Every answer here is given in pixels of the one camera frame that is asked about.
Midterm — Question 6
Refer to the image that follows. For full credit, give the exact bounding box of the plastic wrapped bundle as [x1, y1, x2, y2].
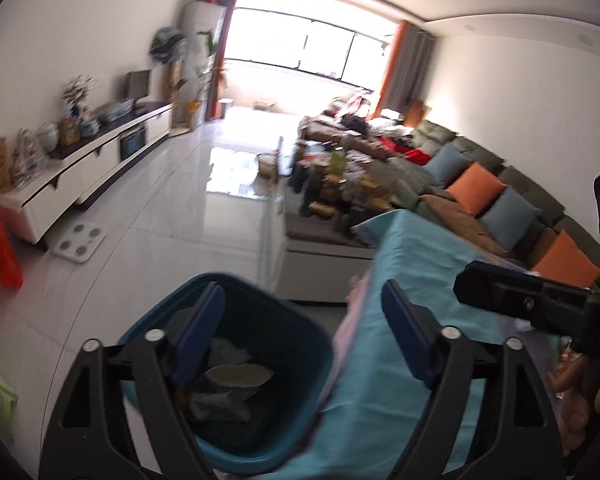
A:
[97, 99, 136, 124]

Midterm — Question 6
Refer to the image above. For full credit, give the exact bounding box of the person's right hand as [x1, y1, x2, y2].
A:
[552, 352, 600, 461]

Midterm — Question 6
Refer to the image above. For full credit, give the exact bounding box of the white black TV cabinet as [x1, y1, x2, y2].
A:
[0, 102, 176, 252]

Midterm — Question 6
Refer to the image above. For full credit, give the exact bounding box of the crumpled white tissue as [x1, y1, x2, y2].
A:
[209, 337, 254, 367]

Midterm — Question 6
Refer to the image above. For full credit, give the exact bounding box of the tall yellow box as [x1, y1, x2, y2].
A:
[0, 137, 14, 192]

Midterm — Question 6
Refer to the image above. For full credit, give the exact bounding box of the woven basket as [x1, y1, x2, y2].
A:
[257, 152, 282, 179]

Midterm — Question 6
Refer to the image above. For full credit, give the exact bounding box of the green sofa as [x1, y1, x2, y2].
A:
[300, 109, 600, 292]

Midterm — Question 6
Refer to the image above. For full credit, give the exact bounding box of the white standing air conditioner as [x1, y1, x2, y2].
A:
[172, 2, 229, 132]

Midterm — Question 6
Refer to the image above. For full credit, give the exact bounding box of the teal tablecloth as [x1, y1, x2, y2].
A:
[275, 209, 572, 480]

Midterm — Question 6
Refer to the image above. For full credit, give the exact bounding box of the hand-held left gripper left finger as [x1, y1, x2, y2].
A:
[37, 281, 227, 480]

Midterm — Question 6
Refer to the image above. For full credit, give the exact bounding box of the white bathroom scale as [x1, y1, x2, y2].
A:
[52, 225, 109, 264]

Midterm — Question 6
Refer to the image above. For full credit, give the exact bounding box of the blue white ceramic jar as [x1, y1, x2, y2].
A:
[77, 107, 101, 139]

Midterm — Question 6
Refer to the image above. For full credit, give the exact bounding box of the small black monitor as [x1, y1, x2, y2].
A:
[125, 70, 154, 109]

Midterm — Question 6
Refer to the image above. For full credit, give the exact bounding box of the orange cushion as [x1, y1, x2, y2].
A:
[445, 162, 509, 217]
[527, 229, 600, 289]

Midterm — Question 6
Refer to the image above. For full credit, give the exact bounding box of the brown blanket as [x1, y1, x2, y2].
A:
[419, 194, 512, 257]

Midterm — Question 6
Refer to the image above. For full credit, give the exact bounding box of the cluttered coffee table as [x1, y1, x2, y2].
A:
[275, 135, 396, 307]

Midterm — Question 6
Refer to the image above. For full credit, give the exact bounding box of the small decorative tree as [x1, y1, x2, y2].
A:
[62, 75, 102, 107]

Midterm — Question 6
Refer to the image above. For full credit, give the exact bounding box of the red clothing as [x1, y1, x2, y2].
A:
[379, 136, 432, 167]

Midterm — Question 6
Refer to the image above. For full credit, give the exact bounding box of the tall leafy potted plant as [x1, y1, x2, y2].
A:
[199, 30, 231, 111]

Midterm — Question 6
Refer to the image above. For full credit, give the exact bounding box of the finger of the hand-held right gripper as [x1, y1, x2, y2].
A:
[452, 260, 589, 334]

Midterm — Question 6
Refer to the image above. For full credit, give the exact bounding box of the blue plastic trash bin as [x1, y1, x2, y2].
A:
[117, 272, 334, 463]

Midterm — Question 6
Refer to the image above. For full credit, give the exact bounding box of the cloth covered standing fan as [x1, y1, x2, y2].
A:
[149, 26, 187, 67]

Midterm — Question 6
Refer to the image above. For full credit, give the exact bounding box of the orange grey curtain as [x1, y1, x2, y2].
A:
[374, 21, 434, 122]
[205, 0, 244, 122]

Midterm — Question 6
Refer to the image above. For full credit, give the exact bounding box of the blue cushion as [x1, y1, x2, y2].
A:
[424, 145, 474, 189]
[479, 187, 544, 252]

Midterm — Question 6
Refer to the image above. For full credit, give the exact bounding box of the dry pale leaf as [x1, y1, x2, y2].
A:
[203, 363, 275, 391]

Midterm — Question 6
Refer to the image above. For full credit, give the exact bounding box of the clear bag with figurine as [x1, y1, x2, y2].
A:
[12, 129, 47, 187]

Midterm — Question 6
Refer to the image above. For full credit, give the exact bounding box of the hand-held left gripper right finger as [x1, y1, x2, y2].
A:
[381, 279, 567, 480]

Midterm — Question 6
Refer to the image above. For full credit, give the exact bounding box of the crumpled white paper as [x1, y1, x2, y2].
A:
[189, 389, 254, 424]

